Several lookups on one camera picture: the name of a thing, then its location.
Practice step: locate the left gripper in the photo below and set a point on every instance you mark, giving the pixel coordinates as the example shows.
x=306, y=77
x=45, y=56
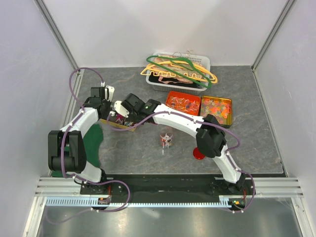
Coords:
x=108, y=103

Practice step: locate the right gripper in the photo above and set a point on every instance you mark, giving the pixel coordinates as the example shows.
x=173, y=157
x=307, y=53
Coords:
x=133, y=121

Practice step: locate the gold tin of candies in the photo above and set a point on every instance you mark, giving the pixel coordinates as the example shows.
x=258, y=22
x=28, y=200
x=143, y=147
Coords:
x=118, y=121

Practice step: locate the orange tray of lollipops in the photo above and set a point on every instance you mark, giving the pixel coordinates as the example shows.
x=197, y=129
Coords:
x=183, y=102

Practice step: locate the gold tin of gummies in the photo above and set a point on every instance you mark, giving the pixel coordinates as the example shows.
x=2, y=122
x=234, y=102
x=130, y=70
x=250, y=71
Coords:
x=220, y=108

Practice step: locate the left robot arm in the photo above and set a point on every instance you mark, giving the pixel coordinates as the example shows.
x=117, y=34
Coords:
x=92, y=179

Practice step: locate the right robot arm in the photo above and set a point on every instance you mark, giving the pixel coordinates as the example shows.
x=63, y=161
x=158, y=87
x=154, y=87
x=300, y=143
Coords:
x=209, y=134

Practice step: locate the green cloth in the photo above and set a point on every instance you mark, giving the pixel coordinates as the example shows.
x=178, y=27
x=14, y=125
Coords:
x=93, y=140

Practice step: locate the clear glass jar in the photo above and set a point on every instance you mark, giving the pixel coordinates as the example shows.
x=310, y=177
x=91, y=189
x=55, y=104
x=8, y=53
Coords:
x=165, y=139

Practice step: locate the black garment in basket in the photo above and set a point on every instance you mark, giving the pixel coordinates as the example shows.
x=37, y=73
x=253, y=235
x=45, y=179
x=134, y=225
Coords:
x=173, y=81

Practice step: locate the white plastic basket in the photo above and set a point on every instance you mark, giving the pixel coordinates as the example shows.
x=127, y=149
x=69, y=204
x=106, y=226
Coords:
x=178, y=58

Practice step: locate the floral pink cloth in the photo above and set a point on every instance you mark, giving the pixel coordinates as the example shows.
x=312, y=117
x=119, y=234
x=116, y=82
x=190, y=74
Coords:
x=172, y=71

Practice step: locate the yellow clothes hanger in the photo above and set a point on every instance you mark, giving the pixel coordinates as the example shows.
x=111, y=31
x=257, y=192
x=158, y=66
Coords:
x=190, y=70

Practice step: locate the green clothes hanger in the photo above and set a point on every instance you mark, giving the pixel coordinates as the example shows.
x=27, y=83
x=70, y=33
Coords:
x=182, y=70

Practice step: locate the red jar lid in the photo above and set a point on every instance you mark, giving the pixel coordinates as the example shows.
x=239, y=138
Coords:
x=197, y=154

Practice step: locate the orange clothes hanger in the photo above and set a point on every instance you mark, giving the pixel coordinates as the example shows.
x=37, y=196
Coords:
x=180, y=72

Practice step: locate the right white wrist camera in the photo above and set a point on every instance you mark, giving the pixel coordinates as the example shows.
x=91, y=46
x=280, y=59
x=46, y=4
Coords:
x=118, y=108

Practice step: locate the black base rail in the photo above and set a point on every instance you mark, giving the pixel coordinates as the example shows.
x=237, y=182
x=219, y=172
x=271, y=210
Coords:
x=210, y=184

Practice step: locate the grey cable duct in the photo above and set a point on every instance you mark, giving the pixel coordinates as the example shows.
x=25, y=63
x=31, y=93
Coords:
x=104, y=201

